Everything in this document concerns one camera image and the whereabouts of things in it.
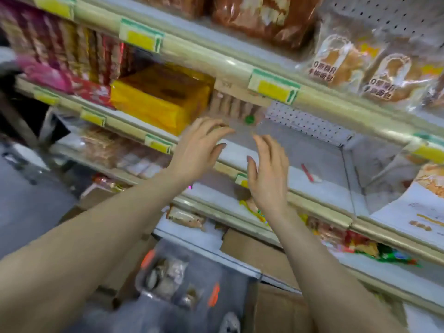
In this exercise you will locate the cream metal shelf unit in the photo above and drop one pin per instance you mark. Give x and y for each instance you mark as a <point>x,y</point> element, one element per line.
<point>208,62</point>

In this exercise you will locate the person's left forearm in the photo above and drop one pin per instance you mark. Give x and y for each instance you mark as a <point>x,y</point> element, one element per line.
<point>79,249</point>

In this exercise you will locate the brown cardboard box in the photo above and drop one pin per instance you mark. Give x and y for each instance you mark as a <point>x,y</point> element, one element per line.
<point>256,254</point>
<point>281,312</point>

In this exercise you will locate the red pen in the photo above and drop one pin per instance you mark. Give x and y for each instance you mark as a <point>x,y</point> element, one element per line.
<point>307,172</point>

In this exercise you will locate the row of red snack packets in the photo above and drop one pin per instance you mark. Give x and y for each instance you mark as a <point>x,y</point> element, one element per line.
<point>66,45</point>

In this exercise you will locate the grey plastic basket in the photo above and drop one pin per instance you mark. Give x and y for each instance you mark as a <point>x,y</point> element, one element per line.
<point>194,284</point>

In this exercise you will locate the clear brown snack packet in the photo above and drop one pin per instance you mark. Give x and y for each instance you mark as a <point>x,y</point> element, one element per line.
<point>185,218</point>

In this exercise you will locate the clear biscuit packet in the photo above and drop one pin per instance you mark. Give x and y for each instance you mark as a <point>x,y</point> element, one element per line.
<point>236,107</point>

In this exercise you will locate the yellow green price label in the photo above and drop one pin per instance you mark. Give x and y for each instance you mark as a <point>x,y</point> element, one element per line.
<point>55,5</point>
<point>158,145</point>
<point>47,97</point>
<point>242,180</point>
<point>140,38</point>
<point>430,150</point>
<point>93,117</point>
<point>274,88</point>

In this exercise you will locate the pink snack packet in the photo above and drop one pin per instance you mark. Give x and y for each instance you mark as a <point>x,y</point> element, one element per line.
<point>43,74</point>

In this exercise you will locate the brown pastry packet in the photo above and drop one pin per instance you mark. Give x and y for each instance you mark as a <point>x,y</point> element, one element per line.
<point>173,5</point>
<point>267,17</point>

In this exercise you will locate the yellow wrapped box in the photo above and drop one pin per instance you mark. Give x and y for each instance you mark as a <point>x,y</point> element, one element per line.
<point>163,98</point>

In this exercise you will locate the red flat snack packet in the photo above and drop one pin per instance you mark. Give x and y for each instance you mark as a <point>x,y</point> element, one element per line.
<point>92,91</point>

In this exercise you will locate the person's right hand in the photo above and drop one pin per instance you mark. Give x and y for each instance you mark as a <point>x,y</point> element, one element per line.
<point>270,183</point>

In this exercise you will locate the person's right thumb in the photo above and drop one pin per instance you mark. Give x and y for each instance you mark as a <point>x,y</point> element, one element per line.
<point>252,169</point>

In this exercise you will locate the person's left thumb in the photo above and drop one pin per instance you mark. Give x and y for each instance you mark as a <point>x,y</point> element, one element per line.
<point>216,154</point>

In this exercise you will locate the large white pastry packet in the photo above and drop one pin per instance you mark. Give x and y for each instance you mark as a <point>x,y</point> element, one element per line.
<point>416,208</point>

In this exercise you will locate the person's right forearm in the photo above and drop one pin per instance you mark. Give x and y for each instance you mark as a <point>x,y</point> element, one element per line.
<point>319,273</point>

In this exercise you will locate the pile of clear snack packets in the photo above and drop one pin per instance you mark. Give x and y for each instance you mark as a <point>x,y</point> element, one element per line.
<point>118,150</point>

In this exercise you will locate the clear shelf divider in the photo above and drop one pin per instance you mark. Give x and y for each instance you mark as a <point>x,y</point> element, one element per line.
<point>352,183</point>

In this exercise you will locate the pile of colourful snack packets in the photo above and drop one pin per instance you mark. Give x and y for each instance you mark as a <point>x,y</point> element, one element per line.
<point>364,246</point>

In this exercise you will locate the clear bagged bread loaf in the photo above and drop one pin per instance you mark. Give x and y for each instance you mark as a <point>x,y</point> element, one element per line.
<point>399,79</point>
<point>341,58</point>

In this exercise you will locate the yellow snack packet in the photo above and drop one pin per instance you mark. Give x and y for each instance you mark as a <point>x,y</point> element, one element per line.
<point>252,208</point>

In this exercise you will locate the person's left hand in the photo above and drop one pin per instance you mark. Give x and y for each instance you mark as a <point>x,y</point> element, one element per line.
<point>192,154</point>

